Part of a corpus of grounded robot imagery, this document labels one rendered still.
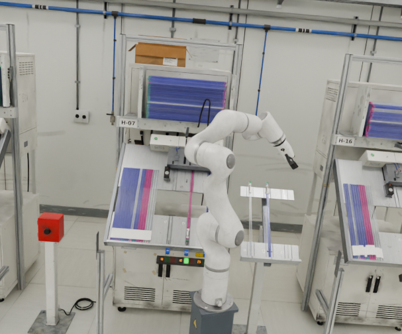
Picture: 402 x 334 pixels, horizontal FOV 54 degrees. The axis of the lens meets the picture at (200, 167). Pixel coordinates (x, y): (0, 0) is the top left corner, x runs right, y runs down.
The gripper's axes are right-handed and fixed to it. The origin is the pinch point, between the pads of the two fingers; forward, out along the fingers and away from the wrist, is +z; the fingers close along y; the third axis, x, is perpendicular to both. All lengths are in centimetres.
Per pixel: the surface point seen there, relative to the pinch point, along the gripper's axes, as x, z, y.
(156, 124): 71, -33, 63
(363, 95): -49, 31, 72
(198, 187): 66, 7, 34
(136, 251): 125, 18, 18
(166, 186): 82, -5, 33
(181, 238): 81, 12, 2
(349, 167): -19, 65, 53
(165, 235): 88, 6, 3
